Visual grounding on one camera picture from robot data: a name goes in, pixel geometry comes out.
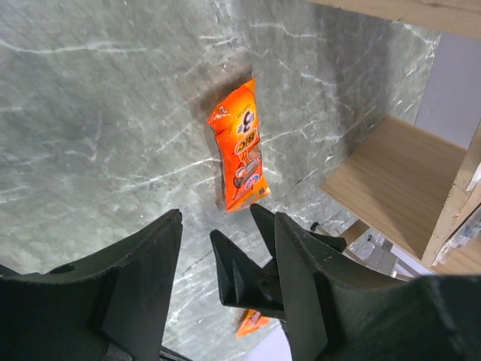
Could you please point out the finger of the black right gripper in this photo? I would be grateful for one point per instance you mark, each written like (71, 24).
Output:
(329, 248)
(244, 284)

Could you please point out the orange razor pack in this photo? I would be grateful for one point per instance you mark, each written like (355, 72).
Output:
(250, 322)
(235, 123)

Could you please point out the wooden two-tier shelf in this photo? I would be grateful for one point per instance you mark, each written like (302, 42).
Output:
(414, 188)

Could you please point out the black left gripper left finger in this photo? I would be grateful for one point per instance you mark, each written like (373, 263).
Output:
(112, 304)

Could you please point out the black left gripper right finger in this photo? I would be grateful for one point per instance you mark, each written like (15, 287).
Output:
(345, 311)

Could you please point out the blue blister razor pack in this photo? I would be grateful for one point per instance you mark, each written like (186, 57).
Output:
(465, 233)

